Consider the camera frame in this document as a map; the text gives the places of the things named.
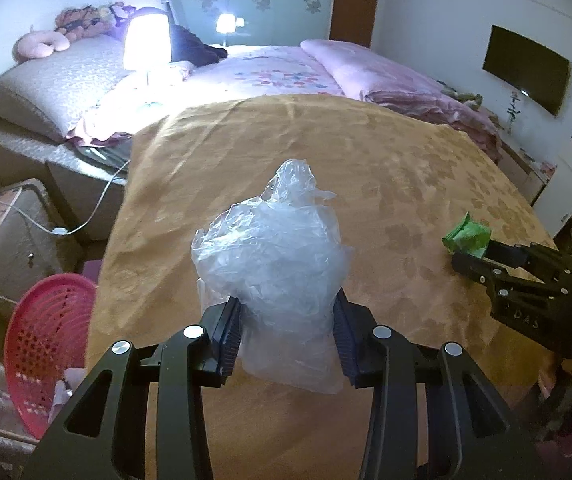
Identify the grey upholstered bed frame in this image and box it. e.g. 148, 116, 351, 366
0, 120, 126, 242

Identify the green snack packet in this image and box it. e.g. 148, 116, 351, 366
442, 212, 492, 258

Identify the grey quilted pillow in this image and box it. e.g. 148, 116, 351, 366
0, 35, 128, 143

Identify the glowing white table lamp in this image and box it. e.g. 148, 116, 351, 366
123, 9, 172, 86

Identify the brown plush toy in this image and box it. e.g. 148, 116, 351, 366
55, 2, 136, 42

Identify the pink folded quilt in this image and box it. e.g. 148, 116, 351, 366
300, 39, 502, 162

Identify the black wall television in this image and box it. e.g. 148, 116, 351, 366
482, 25, 571, 116

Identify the white power cable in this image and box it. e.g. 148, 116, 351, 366
0, 159, 132, 238

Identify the brown wooden door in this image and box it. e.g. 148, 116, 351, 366
329, 0, 378, 48

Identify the clear plastic bag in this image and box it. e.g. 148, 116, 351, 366
191, 159, 352, 394

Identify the dark clothing pile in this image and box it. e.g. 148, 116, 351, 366
170, 25, 228, 67

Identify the golden yellow bed blanket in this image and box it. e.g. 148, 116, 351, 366
85, 93, 557, 480

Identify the pink plastic basket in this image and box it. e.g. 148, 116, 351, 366
3, 273, 96, 439

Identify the floral white bed sheet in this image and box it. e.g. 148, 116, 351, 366
71, 46, 343, 146

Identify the grey bedside cabinet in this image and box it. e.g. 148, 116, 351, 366
0, 179, 83, 318

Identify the white foam block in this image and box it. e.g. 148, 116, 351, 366
48, 367, 86, 422

